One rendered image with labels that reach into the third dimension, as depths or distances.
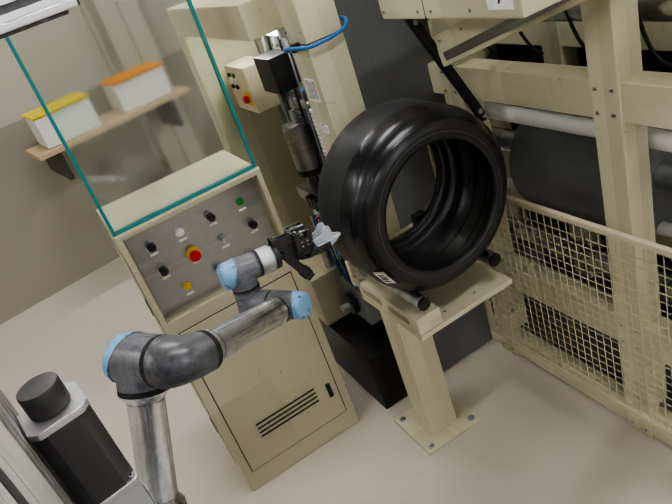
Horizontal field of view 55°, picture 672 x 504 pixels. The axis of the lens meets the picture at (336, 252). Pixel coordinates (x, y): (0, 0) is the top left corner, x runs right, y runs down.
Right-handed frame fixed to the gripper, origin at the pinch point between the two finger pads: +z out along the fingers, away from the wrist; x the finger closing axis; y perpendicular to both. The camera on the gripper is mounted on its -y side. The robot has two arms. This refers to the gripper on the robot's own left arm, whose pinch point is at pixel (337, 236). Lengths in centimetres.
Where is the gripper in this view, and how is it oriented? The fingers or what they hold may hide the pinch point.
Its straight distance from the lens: 182.5
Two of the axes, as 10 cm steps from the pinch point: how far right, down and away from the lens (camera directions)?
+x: -4.7, -3.0, 8.3
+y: -2.0, -8.8, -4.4
